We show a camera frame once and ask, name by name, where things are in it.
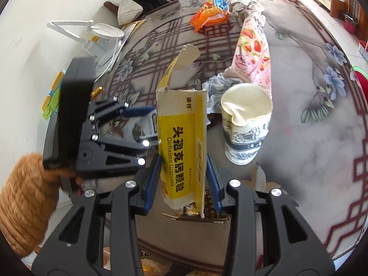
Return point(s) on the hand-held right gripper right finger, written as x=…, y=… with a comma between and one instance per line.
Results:
x=214, y=187

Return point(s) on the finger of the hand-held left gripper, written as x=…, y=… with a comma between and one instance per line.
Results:
x=138, y=111
x=120, y=152

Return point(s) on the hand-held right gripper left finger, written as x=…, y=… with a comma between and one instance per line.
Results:
x=152, y=184

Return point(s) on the teal and white box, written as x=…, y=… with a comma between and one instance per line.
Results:
x=141, y=129

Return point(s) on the yellow medicine box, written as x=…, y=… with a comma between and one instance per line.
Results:
x=181, y=149

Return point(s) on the orange snack bag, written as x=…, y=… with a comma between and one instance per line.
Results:
x=210, y=14

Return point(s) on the printed paper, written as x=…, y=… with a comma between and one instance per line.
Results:
x=244, y=8

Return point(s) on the red basin with green rim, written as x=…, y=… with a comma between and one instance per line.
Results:
x=361, y=79

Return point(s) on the person's left forearm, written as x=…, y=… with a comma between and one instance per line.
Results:
x=26, y=201

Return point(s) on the red trash bin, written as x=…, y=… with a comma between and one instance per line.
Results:
x=351, y=23

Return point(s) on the blue yellow green folding stand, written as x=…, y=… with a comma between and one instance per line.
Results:
x=53, y=97

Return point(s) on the brown patterned cardboard box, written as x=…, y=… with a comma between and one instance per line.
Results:
x=207, y=217

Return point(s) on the white paper cup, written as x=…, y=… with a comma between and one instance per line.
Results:
x=244, y=138

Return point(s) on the white booklet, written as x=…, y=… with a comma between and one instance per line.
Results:
x=115, y=53

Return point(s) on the crumpled white blue tissue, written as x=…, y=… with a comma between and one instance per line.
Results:
x=215, y=84

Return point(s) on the yellow picture book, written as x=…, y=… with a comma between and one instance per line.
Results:
x=133, y=26

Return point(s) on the white folding desk lamp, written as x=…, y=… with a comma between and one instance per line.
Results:
x=106, y=31

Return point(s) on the white padded cloth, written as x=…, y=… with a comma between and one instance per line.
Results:
x=129, y=11

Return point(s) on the pink plastic wrapper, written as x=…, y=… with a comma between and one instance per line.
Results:
x=253, y=49

